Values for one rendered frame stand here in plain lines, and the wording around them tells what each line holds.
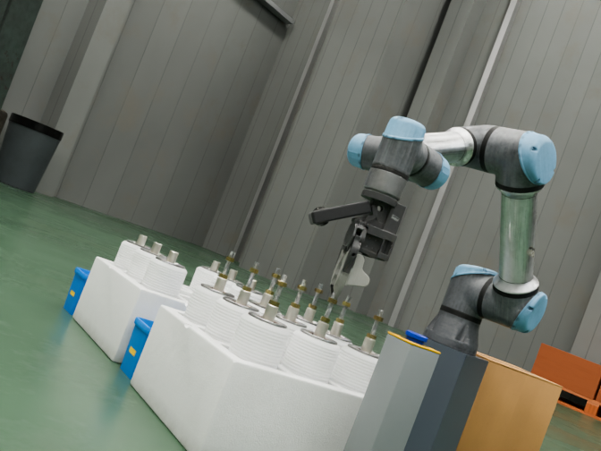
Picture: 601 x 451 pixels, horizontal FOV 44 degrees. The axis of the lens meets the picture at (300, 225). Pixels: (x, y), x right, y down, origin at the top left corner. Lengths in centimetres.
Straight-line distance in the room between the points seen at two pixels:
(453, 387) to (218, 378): 86
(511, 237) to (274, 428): 84
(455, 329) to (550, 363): 506
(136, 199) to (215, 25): 250
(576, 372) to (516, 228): 520
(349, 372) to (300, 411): 15
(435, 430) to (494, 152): 73
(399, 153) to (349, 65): 763
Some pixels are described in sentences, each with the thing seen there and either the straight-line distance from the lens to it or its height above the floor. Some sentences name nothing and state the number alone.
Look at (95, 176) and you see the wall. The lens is 931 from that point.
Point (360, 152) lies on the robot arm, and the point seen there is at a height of 63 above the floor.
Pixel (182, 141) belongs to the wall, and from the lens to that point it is 1009.
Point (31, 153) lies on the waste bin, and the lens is 778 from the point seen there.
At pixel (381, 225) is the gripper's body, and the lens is 142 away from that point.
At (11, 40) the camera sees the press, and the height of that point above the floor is 105.
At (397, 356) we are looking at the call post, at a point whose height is 28.
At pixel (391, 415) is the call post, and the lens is 131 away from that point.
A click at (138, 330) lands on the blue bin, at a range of 171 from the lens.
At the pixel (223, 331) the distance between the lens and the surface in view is 143.
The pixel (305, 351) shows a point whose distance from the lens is 139.
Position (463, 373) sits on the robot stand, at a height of 25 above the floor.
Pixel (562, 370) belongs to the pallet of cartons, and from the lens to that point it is 707.
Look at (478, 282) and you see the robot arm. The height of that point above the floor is 49.
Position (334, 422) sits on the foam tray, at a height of 12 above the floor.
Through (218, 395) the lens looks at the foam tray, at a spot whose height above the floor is 12.
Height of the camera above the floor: 38
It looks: 2 degrees up
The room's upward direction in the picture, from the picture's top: 21 degrees clockwise
